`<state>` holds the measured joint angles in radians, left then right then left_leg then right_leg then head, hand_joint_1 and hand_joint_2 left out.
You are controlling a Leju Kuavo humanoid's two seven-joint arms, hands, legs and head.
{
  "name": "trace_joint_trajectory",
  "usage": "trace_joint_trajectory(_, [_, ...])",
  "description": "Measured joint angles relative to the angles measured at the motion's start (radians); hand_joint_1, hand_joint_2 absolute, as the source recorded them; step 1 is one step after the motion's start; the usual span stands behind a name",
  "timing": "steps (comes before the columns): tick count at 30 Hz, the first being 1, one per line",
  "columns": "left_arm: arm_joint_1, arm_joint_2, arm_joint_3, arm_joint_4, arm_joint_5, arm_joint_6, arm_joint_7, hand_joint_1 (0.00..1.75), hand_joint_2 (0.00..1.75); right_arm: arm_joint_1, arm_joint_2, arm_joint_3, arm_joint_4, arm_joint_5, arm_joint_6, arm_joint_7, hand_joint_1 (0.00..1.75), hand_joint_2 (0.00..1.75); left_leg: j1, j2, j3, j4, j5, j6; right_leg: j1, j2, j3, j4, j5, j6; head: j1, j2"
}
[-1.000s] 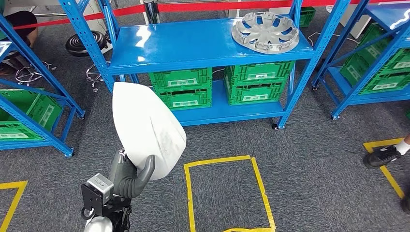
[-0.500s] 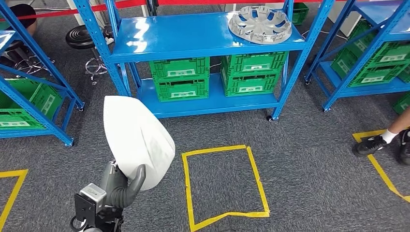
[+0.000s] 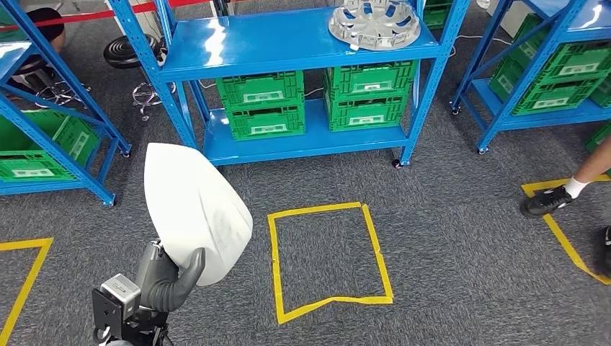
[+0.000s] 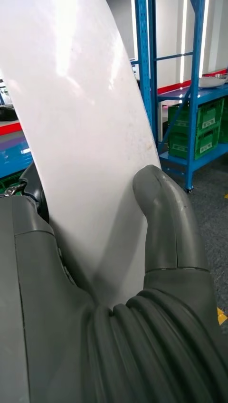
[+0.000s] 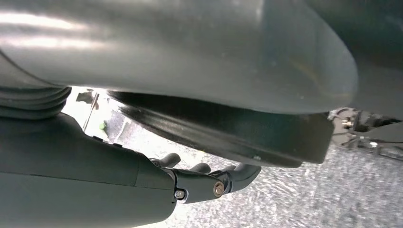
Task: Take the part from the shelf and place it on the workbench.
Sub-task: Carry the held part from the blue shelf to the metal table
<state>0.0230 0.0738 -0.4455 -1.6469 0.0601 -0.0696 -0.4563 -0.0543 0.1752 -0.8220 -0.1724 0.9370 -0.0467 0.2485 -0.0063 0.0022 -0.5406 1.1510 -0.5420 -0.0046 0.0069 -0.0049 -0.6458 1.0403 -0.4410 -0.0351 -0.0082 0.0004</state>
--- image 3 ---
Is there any yellow floor tape square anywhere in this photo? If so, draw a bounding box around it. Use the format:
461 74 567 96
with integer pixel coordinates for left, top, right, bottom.
0 237 54 346
520 173 611 286
266 201 396 327

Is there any black round stool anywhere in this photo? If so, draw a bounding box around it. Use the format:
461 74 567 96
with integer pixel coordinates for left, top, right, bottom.
19 57 92 112
103 34 177 123

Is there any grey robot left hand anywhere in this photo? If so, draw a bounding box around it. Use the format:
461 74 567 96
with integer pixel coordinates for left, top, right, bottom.
135 239 207 314

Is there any person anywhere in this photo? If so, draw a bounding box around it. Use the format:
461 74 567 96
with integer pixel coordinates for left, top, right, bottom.
6 6 66 95
519 135 611 280

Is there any white curved car panel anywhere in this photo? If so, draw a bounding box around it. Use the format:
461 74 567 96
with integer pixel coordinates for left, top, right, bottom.
143 142 254 288

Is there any red barrier belt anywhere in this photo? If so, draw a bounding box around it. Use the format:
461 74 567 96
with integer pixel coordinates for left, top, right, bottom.
0 0 202 33

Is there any white floor cable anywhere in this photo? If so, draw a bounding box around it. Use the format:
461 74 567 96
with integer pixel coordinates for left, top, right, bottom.
448 33 514 59

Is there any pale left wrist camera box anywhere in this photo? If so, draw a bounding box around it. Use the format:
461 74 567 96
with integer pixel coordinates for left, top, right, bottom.
92 272 143 341

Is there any silver wheel hubcap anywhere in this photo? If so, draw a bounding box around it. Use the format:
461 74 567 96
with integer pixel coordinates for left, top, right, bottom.
328 0 422 52

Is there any blue metal shelf rack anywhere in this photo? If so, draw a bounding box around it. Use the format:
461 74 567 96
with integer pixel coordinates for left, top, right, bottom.
107 0 472 169
450 0 611 155
0 0 132 207

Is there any white table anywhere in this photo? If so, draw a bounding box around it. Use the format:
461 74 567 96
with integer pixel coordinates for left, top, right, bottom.
477 0 538 39

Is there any green open plastic crate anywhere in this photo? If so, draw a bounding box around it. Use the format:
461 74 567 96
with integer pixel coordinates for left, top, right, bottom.
0 110 101 168

